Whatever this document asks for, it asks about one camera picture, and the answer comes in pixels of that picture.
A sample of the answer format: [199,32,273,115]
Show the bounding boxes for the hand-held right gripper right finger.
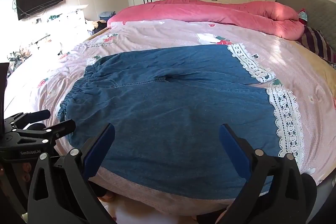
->
[219,124,309,224]

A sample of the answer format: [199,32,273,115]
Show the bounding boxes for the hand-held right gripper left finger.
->
[28,123,116,224]

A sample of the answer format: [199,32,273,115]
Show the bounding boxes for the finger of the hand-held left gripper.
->
[13,119,76,143]
[4,109,51,130]

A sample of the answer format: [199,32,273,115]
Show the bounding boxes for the blue denim lace-trimmed pants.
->
[58,44,305,199]

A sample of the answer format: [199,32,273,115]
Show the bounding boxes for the person's left hand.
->
[20,162,33,183]

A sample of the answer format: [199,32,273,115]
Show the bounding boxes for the person's bare foot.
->
[98,191,115,201]

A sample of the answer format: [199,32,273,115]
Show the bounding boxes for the white dresser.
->
[34,4,90,39]

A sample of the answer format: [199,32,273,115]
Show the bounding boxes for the yellow under sheet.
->
[297,40,336,111]

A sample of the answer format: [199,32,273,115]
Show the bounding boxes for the folded blue clothes pile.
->
[98,11,116,22]

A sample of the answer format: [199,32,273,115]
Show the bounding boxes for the pink printed bed sheet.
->
[5,19,336,215]

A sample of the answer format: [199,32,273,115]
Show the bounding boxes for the purple striped pillow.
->
[297,27,336,64]

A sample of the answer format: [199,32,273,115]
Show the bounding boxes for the pink quilt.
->
[107,0,306,39]

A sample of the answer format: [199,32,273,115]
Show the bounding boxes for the small patterned pillow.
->
[298,9,309,28]

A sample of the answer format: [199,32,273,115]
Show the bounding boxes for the grey padded headboard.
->
[274,0,336,62]

